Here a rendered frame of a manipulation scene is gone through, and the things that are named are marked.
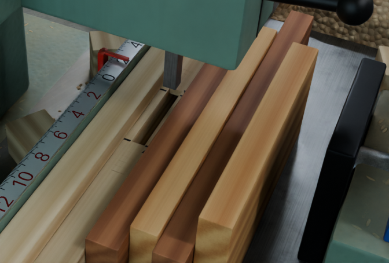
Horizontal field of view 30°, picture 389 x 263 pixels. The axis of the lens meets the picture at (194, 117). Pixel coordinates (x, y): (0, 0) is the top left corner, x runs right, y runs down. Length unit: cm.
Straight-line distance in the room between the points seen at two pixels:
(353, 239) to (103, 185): 14
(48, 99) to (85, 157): 28
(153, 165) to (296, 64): 11
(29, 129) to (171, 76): 19
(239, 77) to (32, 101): 27
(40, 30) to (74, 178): 39
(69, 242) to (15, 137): 23
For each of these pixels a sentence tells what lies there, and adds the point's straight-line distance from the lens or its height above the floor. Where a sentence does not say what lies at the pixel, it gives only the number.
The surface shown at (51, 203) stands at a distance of 39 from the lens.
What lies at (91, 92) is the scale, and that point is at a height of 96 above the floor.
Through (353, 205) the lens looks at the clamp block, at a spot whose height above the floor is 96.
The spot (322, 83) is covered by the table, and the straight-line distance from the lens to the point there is 57.
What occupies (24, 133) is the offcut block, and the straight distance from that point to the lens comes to 61.
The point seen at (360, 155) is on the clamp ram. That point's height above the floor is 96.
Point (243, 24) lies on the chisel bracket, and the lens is 38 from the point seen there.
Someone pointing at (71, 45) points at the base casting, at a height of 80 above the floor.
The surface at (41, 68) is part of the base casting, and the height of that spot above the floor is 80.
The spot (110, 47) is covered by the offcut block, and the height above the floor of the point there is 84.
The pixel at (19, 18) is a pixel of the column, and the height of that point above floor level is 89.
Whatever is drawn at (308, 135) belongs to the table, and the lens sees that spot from 52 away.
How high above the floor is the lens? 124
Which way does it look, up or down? 41 degrees down
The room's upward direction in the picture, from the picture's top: 6 degrees clockwise
